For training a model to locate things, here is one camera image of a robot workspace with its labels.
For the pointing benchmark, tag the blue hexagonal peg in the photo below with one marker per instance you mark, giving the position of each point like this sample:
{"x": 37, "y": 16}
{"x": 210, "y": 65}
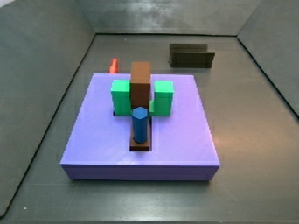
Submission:
{"x": 138, "y": 118}

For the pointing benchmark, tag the brown upright block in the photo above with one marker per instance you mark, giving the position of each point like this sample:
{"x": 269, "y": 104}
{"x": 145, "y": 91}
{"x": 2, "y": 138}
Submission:
{"x": 138, "y": 96}

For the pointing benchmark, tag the red peg object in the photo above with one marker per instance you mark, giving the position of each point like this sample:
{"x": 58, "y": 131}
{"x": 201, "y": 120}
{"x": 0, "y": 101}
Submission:
{"x": 113, "y": 67}

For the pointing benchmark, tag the green left block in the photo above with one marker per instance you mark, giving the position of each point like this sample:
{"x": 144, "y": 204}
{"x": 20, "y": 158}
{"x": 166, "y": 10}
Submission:
{"x": 120, "y": 97}

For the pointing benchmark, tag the purple base board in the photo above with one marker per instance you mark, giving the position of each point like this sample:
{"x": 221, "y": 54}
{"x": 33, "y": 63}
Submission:
{"x": 182, "y": 154}

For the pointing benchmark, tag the green right block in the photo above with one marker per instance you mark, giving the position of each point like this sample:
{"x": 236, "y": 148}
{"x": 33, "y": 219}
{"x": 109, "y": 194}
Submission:
{"x": 160, "y": 105}

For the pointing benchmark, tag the green block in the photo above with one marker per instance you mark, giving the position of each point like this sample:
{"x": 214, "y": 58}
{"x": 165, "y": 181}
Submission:
{"x": 160, "y": 105}
{"x": 120, "y": 97}

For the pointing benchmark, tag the black angle bracket holder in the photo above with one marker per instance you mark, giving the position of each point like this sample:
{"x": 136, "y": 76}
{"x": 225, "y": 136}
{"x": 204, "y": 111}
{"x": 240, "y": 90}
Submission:
{"x": 189, "y": 56}

